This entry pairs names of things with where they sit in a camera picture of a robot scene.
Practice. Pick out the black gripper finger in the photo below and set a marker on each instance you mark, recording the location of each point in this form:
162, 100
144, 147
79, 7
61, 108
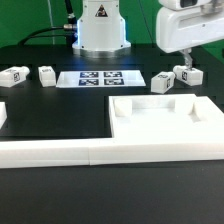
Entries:
187, 57

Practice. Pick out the white square tabletop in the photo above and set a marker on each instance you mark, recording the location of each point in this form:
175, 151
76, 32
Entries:
163, 118

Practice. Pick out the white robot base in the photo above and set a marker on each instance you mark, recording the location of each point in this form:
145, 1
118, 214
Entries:
101, 30

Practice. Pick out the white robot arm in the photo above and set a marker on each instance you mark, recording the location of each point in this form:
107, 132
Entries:
184, 24

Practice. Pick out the white sheet with tag markers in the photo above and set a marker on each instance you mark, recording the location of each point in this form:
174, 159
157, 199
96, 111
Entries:
97, 79

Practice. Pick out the white front fence bar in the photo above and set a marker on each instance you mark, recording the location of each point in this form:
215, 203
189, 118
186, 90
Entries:
47, 153

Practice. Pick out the white fence bar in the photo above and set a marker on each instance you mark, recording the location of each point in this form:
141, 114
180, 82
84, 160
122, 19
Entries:
3, 114
47, 153

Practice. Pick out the white left fence bar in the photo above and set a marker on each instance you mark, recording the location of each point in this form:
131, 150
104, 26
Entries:
3, 114

